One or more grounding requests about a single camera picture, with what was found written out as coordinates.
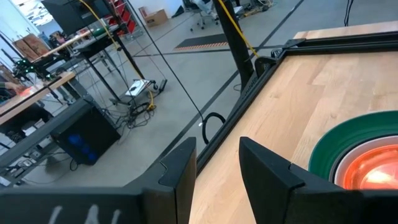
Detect grey metal table beam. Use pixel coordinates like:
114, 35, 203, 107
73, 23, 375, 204
0, 98, 91, 169

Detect dark green plastic plate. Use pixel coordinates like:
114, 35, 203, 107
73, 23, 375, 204
308, 110, 398, 181

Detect big black box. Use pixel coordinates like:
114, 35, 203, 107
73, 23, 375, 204
42, 0, 111, 35

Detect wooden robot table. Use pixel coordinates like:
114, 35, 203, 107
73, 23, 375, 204
0, 70, 94, 131

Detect orange translucent plate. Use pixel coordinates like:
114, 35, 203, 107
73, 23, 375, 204
341, 143, 398, 191
18, 86, 41, 97

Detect small pale grey plate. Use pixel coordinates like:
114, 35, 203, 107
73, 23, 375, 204
334, 135, 398, 189

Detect red storage shelf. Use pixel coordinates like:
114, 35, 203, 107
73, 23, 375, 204
107, 0, 139, 35

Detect black camera stand pole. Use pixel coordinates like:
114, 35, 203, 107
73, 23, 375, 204
213, 0, 256, 91

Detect black computer tower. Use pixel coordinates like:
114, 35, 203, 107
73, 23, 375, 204
49, 105, 122, 166

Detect thin yellow cable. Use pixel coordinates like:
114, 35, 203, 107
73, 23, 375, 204
77, 0, 155, 112

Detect thick yellow cable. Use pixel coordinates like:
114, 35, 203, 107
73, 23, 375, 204
216, 0, 260, 58

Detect black stand base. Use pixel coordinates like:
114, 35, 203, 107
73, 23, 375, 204
233, 55, 279, 103

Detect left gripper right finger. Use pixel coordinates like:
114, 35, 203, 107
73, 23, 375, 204
239, 136, 398, 224

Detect black coiled floor cable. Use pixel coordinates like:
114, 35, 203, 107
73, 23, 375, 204
124, 0, 227, 146

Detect grey office chair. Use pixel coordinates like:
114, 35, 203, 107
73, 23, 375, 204
183, 0, 218, 32

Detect black aluminium table frame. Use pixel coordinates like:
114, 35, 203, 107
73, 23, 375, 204
195, 30, 398, 175

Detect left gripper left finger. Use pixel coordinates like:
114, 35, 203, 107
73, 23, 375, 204
0, 136, 198, 224

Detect person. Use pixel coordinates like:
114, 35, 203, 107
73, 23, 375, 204
191, 0, 218, 19

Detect person's hand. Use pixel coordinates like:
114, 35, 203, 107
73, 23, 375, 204
0, 81, 25, 94

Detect brown cardboard box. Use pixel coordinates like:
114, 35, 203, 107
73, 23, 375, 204
23, 33, 50, 57
14, 39, 35, 62

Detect dark grey plastic plate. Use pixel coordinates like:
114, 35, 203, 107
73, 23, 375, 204
328, 133, 398, 183

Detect wooden workbench black legs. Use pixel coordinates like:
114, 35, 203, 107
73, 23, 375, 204
30, 27, 147, 103

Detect hazard striped floor mat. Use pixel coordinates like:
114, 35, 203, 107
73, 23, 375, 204
174, 33, 231, 52

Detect black cable tangle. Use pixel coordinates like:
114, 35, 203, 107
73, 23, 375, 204
108, 102, 156, 130

